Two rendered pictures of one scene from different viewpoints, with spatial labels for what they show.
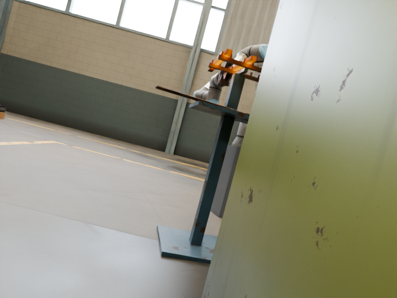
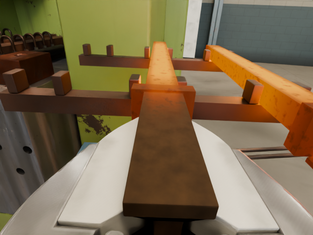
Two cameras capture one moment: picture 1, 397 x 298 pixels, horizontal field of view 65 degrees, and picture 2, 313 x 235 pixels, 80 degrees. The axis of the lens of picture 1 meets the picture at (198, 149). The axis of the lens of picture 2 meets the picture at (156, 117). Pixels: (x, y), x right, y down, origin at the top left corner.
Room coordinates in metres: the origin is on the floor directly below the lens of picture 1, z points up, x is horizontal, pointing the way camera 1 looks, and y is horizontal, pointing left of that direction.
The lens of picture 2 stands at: (1.97, -0.06, 1.08)
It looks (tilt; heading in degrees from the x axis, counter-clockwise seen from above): 28 degrees down; 191
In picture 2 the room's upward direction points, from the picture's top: 3 degrees clockwise
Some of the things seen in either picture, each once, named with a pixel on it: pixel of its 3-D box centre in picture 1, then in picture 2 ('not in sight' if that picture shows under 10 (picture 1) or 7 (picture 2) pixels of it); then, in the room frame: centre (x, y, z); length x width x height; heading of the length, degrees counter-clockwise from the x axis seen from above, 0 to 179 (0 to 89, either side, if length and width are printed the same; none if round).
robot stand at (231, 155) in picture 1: (233, 181); not in sight; (2.67, -0.36, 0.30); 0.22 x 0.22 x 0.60; 22
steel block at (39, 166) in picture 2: not in sight; (43, 118); (1.39, -0.65, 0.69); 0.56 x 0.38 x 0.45; 5
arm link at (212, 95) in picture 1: (212, 97); not in sight; (2.18, 0.00, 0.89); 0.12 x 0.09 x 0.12; 38
